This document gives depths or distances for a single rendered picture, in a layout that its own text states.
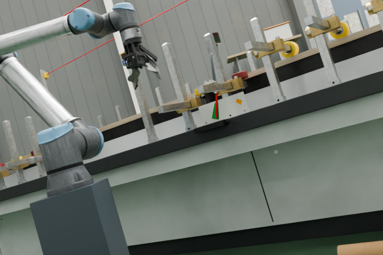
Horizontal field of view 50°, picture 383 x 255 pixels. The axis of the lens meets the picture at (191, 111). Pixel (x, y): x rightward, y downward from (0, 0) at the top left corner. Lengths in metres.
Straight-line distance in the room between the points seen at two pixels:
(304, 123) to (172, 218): 1.10
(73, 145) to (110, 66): 5.10
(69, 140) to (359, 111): 1.18
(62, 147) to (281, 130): 0.95
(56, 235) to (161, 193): 1.01
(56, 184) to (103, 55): 5.25
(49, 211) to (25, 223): 1.94
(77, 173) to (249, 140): 0.80
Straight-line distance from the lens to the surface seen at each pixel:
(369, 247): 1.77
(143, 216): 2.72
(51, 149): 1.73
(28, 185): 3.07
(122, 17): 1.83
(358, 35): 2.00
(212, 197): 2.38
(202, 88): 1.72
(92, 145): 1.88
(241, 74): 2.06
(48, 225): 1.72
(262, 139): 1.95
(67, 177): 1.71
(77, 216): 1.67
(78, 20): 1.75
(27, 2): 7.51
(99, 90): 6.80
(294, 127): 1.89
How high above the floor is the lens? 0.66
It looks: 4 degrees up
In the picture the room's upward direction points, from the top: 17 degrees counter-clockwise
